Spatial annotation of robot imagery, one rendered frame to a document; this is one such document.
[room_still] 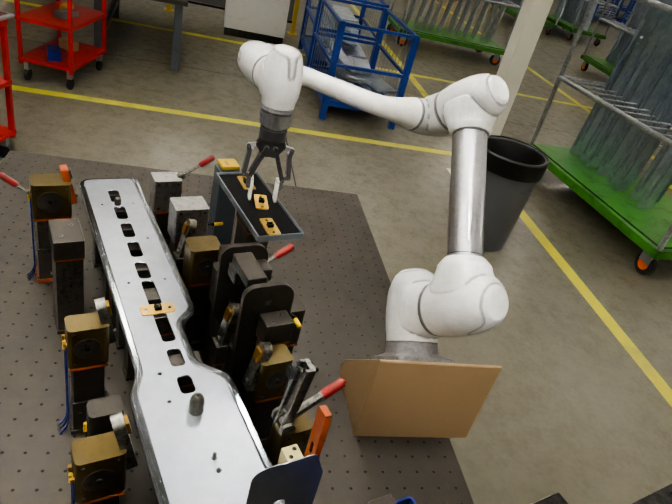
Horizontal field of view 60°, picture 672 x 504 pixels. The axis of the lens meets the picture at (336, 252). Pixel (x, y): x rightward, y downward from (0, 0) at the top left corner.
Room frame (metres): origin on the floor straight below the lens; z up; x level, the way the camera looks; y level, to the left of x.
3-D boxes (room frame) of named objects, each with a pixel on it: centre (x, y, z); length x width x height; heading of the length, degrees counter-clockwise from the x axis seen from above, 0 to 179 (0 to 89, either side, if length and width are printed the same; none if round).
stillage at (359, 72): (6.25, 0.31, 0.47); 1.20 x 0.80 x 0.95; 19
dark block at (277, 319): (1.05, 0.09, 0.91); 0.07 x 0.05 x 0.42; 126
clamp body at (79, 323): (0.95, 0.52, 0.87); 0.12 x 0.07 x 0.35; 126
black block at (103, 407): (0.78, 0.39, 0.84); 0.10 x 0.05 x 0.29; 126
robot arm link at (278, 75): (1.51, 0.26, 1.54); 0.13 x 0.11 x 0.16; 37
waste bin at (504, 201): (3.94, -1.02, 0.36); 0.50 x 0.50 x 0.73
